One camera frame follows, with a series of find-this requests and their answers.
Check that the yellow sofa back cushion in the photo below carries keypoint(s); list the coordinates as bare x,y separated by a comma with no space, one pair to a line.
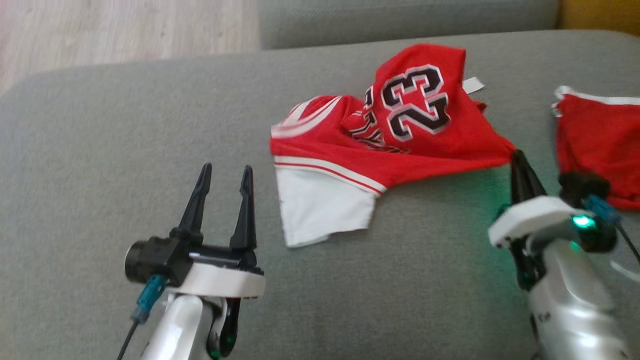
600,14

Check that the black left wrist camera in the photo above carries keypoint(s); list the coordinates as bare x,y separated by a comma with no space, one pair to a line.
155,257

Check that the grey sofa back cushion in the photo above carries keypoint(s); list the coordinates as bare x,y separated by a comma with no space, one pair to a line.
400,20

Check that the left robot arm silver white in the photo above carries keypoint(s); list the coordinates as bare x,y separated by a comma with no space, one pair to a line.
175,330

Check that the right robot arm silver white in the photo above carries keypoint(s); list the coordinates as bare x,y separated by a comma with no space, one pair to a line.
575,310

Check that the red shorts white trim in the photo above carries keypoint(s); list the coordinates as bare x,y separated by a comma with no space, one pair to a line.
600,135

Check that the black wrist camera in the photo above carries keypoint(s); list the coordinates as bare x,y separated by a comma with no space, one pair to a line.
155,257
582,185

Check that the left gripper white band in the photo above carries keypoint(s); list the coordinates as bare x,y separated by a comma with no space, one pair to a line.
220,280

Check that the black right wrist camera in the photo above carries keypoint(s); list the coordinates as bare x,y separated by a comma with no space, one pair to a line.
582,185

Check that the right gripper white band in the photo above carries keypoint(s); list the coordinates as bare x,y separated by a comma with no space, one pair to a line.
535,217

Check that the red basketball jersey number 23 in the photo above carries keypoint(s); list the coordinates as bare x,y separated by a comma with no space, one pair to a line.
350,150

